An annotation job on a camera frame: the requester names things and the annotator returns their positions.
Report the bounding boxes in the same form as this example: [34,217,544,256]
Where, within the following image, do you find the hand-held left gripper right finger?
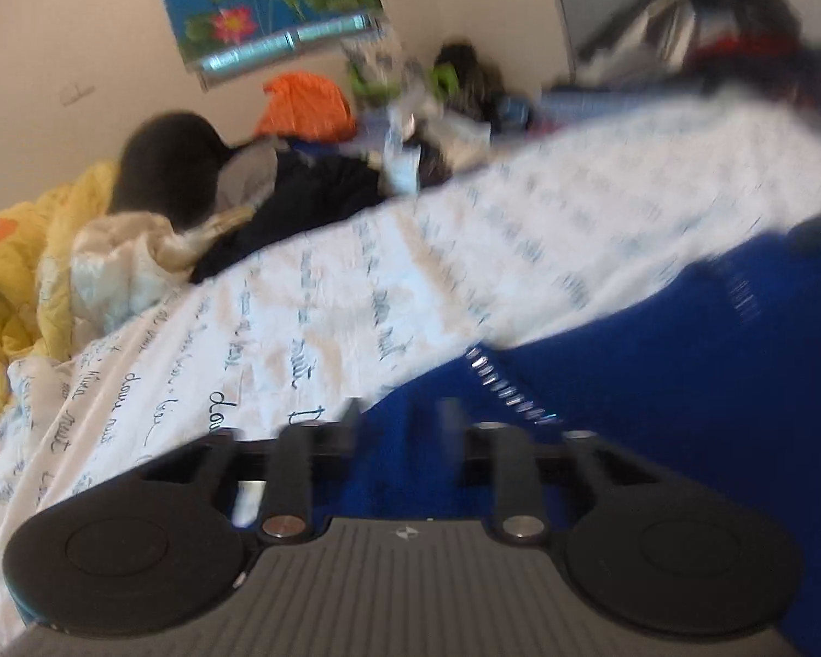
[436,397,666,546]

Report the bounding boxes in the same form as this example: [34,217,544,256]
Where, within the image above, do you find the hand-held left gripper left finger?
[138,397,365,544]

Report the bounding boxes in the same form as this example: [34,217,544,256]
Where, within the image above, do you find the blue garment with striped trim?
[315,217,821,657]

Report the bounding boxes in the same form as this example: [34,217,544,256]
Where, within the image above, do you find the black clothes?
[190,149,392,286]

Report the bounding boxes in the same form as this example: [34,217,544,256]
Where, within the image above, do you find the pile of dark clothes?
[540,0,821,125]

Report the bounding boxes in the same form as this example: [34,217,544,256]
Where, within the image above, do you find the white printed bed sheet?
[0,78,821,657]

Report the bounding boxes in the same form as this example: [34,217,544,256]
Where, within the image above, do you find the grey cloth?
[214,142,279,215]

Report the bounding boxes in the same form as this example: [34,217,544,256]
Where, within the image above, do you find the cream cloth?
[70,207,256,319]

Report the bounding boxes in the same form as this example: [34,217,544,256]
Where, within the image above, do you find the dark round cushion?
[108,111,235,231]

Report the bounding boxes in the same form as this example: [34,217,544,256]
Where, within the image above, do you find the heap of mixed small clutter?
[344,39,543,197]

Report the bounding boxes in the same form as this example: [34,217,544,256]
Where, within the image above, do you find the orange bag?
[253,71,359,145]

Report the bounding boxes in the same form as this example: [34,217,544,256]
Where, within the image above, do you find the yellow quilt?
[0,160,120,420]

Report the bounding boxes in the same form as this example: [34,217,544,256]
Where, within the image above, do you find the grey board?
[553,0,654,78]

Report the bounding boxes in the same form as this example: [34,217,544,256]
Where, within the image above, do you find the lotus flower wall poster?
[146,0,388,88]

